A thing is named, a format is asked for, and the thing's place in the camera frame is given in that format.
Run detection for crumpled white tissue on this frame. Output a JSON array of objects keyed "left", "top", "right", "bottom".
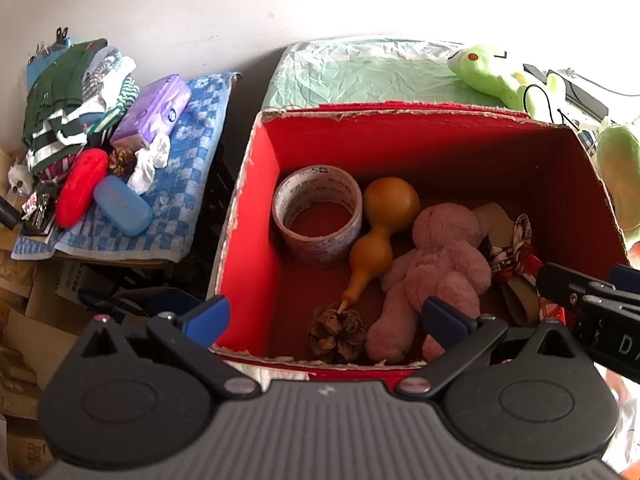
[{"left": 127, "top": 134, "right": 171, "bottom": 195}]

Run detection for black flat device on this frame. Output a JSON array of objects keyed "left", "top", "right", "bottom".
[{"left": 522, "top": 63, "right": 610, "bottom": 117}]

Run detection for black cable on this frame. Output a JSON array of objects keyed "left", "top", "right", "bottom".
[{"left": 550, "top": 67, "right": 640, "bottom": 98}]

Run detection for small brown pine cone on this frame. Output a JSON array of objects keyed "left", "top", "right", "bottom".
[{"left": 107, "top": 146, "right": 138, "bottom": 178}]

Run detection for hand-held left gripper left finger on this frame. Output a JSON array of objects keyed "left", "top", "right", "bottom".
[{"left": 75, "top": 296, "right": 262, "bottom": 397}]

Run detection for green frog plush toy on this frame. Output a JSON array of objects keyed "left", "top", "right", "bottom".
[{"left": 446, "top": 44, "right": 566, "bottom": 124}]

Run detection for pink plush toy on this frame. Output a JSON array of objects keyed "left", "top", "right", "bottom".
[{"left": 365, "top": 202, "right": 494, "bottom": 365}]

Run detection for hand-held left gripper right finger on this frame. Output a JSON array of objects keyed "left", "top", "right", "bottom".
[{"left": 395, "top": 297, "right": 581, "bottom": 397}]

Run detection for blue glasses case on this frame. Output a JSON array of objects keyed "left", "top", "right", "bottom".
[{"left": 92, "top": 174, "right": 154, "bottom": 237}]

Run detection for red white patterned scarf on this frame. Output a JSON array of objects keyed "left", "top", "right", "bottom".
[{"left": 487, "top": 213, "right": 569, "bottom": 327}]

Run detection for red cardboard box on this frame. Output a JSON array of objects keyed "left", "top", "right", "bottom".
[{"left": 207, "top": 101, "right": 630, "bottom": 379}]

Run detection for bunch of keys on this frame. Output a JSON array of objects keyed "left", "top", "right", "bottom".
[{"left": 20, "top": 187, "right": 60, "bottom": 236}]

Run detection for pile of cardboard boxes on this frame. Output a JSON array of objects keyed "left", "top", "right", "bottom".
[{"left": 0, "top": 147, "right": 169, "bottom": 476}]

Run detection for red glasses case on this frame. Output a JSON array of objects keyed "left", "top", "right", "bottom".
[{"left": 53, "top": 147, "right": 110, "bottom": 229}]

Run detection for purple tissue packet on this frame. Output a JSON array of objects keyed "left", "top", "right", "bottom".
[{"left": 109, "top": 73, "right": 192, "bottom": 150}]

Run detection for light green crumpled sheet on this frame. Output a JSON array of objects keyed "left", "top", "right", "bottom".
[{"left": 262, "top": 37, "right": 531, "bottom": 112}]

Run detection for stack of folded clothes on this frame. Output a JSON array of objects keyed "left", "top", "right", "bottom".
[{"left": 22, "top": 37, "right": 141, "bottom": 184}]

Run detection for clear printed tape roll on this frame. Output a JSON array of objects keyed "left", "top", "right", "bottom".
[{"left": 272, "top": 164, "right": 363, "bottom": 267}]

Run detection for large brown pine cone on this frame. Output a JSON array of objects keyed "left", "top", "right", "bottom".
[{"left": 307, "top": 302, "right": 369, "bottom": 365}]

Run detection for small white figurine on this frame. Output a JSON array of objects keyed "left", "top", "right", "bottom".
[{"left": 7, "top": 162, "right": 34, "bottom": 196}]

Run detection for black cylinder bottle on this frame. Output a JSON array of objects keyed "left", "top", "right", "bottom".
[{"left": 0, "top": 197, "right": 21, "bottom": 229}]

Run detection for brown gourd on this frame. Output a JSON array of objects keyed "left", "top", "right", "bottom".
[{"left": 341, "top": 176, "right": 422, "bottom": 315}]

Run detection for blue white checkered towel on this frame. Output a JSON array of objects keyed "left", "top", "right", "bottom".
[{"left": 11, "top": 71, "right": 244, "bottom": 264}]

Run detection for black plastic crate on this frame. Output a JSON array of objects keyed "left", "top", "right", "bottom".
[{"left": 165, "top": 79, "right": 246, "bottom": 302}]

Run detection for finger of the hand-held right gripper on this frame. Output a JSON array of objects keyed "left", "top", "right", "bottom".
[
  {"left": 537, "top": 262, "right": 617, "bottom": 312},
  {"left": 607, "top": 263, "right": 640, "bottom": 307}
]

